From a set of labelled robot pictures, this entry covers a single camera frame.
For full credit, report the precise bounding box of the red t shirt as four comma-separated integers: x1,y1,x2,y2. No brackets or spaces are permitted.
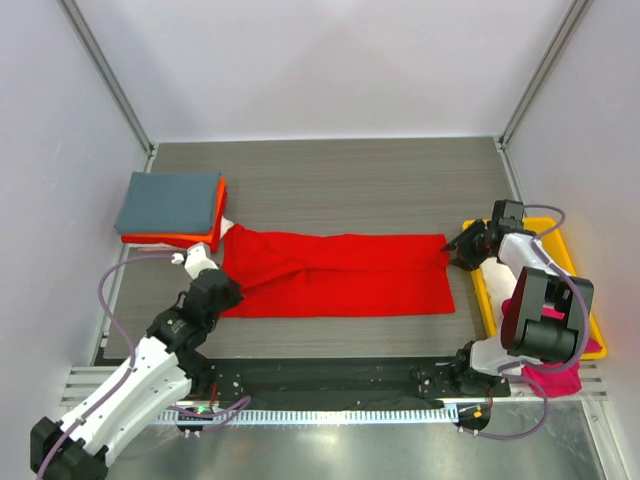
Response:
223,225,455,318

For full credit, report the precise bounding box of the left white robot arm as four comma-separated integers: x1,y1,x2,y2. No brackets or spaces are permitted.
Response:
30,269,242,479

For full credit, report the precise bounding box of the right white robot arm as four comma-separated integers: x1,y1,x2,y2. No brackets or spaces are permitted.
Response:
442,200,594,396

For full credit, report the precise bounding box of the white t shirt in bin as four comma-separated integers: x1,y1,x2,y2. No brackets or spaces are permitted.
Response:
480,258,517,307

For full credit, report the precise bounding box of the yellow plastic bin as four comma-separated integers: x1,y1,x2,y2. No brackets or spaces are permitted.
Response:
471,217,608,367

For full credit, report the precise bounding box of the folded orange t shirt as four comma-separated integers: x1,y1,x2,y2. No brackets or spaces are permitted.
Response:
118,176,227,250

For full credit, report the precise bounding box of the folded grey t shirt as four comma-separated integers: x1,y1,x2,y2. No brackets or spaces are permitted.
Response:
115,172,221,235

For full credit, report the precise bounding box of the magenta t shirt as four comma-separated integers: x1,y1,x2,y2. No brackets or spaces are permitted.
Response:
501,299,601,398

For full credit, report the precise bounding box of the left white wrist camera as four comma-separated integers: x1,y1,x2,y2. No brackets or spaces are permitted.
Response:
170,243,219,279

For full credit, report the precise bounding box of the slotted cable duct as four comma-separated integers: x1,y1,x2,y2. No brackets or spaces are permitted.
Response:
151,404,458,428

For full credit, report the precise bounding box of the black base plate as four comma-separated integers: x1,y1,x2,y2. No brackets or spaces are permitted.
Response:
186,352,511,414

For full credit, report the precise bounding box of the right aluminium frame post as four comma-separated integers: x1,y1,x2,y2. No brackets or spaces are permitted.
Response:
497,0,592,151

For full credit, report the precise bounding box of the aluminium frame post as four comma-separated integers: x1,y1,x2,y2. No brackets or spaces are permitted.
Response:
497,0,592,151
58,0,154,156

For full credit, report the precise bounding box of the left aluminium frame post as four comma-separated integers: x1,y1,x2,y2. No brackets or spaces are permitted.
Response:
58,0,154,156

